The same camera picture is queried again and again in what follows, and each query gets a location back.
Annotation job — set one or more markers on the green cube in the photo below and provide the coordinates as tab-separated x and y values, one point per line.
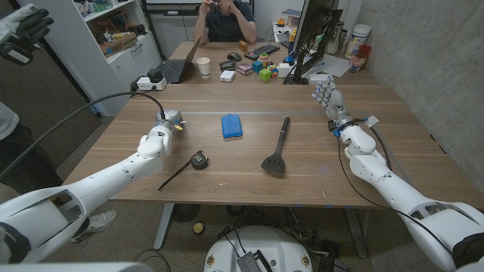
265	75

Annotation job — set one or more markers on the black round fan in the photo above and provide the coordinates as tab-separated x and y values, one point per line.
185	212

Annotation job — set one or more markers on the black computer monitor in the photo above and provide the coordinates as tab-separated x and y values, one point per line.
312	22

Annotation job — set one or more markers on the black keyboard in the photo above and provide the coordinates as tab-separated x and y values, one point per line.
262	51

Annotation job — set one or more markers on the blue ice pack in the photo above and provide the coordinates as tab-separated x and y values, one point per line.
231	125

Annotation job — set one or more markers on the white canister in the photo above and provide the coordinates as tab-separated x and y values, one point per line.
358	39

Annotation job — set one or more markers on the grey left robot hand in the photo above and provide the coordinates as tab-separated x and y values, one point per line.
170	118

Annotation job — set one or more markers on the grey table leg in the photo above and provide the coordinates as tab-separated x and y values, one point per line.
163	226
356	232

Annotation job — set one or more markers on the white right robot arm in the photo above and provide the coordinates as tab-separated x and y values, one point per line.
382	177

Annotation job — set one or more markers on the white power strip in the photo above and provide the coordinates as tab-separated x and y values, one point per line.
143	84

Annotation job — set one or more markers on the yellow bottle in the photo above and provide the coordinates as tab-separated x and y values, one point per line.
292	36

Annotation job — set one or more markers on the white cube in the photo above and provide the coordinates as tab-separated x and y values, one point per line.
284	70

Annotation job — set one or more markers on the cardboard box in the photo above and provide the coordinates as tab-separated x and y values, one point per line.
118	43

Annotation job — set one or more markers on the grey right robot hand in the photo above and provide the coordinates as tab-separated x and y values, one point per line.
336	102

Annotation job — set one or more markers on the black and white tracking glove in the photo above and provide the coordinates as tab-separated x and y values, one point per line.
26	30

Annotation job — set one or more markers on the white robot torso base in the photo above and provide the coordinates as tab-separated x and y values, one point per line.
280	245

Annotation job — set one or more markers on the blue round object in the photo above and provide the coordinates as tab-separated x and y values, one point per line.
290	60

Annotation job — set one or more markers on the standing person dark trousers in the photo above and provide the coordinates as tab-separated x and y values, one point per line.
30	158

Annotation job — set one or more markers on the black computer mouse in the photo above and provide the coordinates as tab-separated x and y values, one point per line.
234	56

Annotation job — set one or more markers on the white paper sheet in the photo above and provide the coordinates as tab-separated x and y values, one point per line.
334	65

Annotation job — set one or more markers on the multicoloured puzzle cube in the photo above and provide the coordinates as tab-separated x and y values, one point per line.
273	70

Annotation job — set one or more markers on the grey electronics box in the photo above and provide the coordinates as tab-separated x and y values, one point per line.
249	263

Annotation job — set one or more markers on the white paper cup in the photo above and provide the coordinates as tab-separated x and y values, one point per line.
203	67

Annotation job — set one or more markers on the orange small object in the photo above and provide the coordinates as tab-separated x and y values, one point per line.
280	22

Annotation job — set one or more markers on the small white box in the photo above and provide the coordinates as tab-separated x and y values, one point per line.
227	76

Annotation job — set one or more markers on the colourful stacking toy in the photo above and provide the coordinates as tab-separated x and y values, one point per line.
264	58

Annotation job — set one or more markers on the yellow ball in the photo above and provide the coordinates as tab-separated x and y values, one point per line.
198	228

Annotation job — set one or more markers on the pink small box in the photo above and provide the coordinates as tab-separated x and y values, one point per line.
245	68

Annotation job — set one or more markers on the black monitor stand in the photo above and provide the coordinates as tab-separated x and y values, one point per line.
300	72

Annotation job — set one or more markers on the red plastic cup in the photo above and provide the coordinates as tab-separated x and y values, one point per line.
358	60

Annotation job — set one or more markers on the black laptop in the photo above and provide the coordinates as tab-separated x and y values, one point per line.
174	70

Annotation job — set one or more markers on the flat white box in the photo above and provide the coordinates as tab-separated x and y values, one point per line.
315	78

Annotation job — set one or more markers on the orange wooden block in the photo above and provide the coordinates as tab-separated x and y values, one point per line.
243	46

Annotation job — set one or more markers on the white shelf cabinet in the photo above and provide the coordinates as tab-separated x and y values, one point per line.
94	68

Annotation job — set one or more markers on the seated person dark t-shirt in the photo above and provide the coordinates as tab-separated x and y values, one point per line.
226	26

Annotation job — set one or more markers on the black tape measure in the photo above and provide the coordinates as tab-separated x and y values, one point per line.
199	160

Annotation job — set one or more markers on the black power adapter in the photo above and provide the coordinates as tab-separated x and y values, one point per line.
155	75

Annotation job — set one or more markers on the black spatula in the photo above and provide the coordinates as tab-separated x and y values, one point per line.
275	163

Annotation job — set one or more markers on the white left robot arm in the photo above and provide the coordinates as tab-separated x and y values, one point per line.
113	177

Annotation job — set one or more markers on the teal cube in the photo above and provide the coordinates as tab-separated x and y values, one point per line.
258	67

